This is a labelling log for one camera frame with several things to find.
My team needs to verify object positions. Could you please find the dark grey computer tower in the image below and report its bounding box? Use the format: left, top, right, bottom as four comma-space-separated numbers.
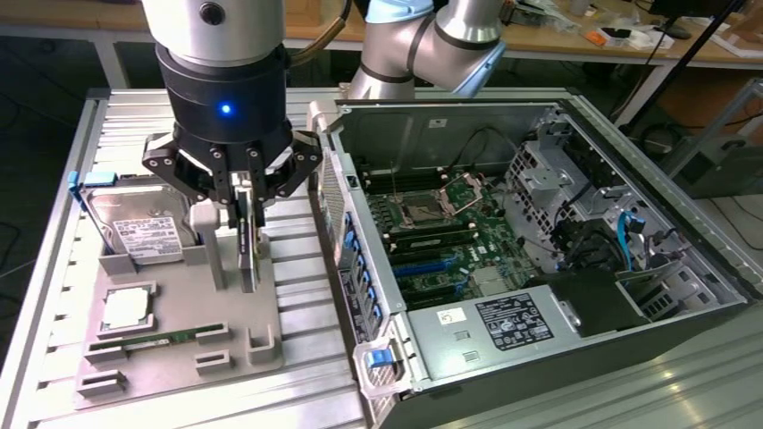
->
671, 138, 763, 201

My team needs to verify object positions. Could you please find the black monitor stand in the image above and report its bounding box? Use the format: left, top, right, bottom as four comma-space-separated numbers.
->
645, 0, 693, 40

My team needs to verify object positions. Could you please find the CPU socket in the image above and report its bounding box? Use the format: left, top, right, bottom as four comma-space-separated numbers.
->
398, 192, 458, 230

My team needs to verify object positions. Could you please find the long wooden desk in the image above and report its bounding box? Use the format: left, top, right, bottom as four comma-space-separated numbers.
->
0, 0, 763, 129

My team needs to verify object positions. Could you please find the aluminium profile frame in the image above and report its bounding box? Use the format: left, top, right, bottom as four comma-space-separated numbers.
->
667, 78, 763, 180

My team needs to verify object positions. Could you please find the green motherboard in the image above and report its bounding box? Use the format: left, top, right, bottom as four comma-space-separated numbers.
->
360, 168, 542, 310

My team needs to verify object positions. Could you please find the blue expansion slot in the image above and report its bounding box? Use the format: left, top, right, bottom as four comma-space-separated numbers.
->
390, 258, 457, 279

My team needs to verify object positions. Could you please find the metal drive bay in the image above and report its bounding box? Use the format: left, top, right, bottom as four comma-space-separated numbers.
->
616, 261, 737, 324

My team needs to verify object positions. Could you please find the silver hard disk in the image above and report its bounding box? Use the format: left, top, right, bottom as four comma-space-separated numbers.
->
80, 181, 196, 265

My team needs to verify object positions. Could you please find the hard disk drive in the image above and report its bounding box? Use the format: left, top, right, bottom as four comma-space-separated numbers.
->
65, 169, 201, 274

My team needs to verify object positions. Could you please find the black wire bundle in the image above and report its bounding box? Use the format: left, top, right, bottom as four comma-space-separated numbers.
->
550, 218, 624, 274

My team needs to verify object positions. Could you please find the silver chipset heatsink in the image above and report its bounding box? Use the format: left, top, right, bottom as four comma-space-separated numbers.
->
472, 266, 518, 297

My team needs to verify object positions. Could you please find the silver CPU chip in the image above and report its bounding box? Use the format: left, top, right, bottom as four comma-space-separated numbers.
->
98, 288, 154, 332

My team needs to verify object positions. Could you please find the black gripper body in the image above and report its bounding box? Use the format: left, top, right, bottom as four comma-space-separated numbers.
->
153, 43, 296, 153

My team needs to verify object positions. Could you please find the grey parts rack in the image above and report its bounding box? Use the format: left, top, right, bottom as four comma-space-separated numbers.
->
69, 200, 288, 411

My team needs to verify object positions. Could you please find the blue wire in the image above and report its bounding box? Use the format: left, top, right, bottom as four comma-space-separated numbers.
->
614, 209, 640, 273

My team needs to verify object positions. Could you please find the metal socket cover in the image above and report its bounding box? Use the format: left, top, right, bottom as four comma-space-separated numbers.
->
437, 172, 486, 212

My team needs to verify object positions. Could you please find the black expansion slot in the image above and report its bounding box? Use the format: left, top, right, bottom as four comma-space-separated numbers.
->
398, 284, 460, 307
392, 248, 464, 265

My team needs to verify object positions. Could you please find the grey power supply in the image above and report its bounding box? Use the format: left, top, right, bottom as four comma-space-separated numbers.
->
404, 285, 584, 382

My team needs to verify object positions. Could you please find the graphics card with black cooler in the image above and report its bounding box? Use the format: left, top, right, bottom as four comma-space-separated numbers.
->
229, 172, 268, 295

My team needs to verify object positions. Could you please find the black tripod pole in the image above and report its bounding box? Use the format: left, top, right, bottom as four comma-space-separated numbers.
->
612, 0, 749, 126

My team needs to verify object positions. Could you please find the open black PC case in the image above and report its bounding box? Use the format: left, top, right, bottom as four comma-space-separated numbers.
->
302, 87, 757, 429

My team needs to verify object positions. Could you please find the black plastic shroud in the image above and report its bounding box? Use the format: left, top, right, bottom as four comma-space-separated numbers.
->
525, 269, 652, 340

